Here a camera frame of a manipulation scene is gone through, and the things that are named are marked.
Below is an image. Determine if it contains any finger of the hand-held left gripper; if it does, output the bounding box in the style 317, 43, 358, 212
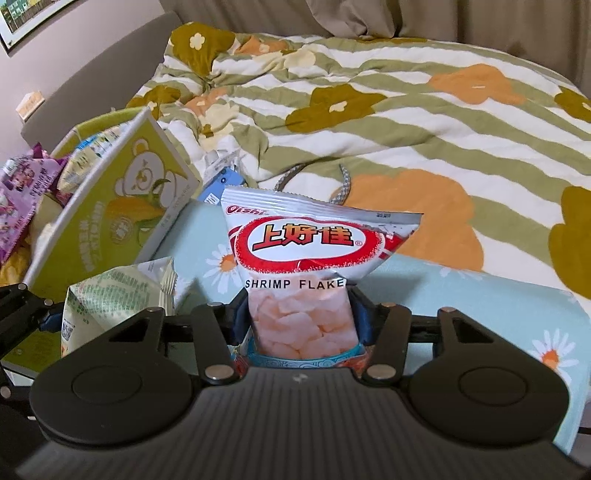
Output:
0, 283, 64, 357
0, 364, 34, 420

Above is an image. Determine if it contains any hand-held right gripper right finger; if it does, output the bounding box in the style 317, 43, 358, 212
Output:
346, 285, 489, 383

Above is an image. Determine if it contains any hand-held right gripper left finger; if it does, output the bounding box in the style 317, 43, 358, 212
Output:
108, 292, 253, 387

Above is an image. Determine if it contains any red white shrimp snack packet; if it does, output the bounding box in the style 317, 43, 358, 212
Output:
220, 185, 425, 371

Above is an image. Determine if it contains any green white snack packet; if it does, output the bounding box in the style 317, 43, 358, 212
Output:
60, 257, 179, 359

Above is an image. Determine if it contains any green cardboard box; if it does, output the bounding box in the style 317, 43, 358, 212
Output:
0, 107, 204, 376

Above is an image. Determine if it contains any yellow snack packet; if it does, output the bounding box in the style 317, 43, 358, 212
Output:
0, 251, 34, 288

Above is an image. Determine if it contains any purple snack packet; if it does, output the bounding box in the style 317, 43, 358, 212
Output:
1, 143, 71, 205
0, 194, 37, 265

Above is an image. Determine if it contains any white blue snack packet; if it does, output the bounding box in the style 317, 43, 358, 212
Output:
69, 124, 124, 161

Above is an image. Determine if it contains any striped floral blanket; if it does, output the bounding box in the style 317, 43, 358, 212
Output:
127, 23, 591, 297

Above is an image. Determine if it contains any grey bed headboard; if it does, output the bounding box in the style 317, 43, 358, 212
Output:
21, 11, 184, 149

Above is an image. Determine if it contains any beige curtain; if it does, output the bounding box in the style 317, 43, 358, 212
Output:
159, 0, 591, 89

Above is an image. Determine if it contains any grey braided cable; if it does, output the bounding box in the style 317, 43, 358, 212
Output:
272, 163, 352, 206

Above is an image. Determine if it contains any framed wall picture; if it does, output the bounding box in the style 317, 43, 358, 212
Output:
0, 0, 77, 54

